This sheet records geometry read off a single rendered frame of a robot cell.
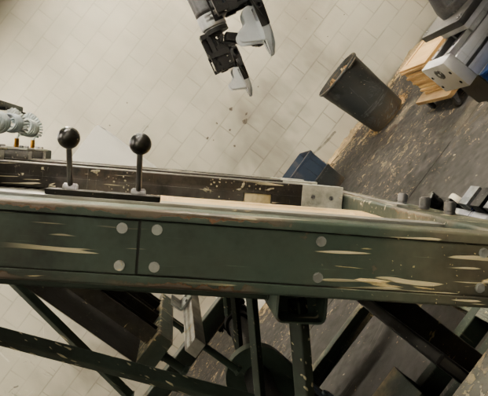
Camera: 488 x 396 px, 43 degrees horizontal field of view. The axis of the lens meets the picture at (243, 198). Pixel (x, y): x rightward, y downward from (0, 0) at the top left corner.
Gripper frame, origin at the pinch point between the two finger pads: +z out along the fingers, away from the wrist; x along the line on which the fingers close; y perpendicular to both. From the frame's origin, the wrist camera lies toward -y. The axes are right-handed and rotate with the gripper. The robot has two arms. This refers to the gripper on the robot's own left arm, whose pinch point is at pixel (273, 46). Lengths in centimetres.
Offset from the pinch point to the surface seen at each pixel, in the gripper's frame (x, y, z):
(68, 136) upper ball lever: 4.2, 38.4, 0.0
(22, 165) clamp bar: -71, 65, -5
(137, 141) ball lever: 4.1, 28.5, 5.3
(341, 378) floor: -198, -3, 151
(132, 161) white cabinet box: -414, 64, 0
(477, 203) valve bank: -26, -34, 49
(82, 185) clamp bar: -71, 52, 7
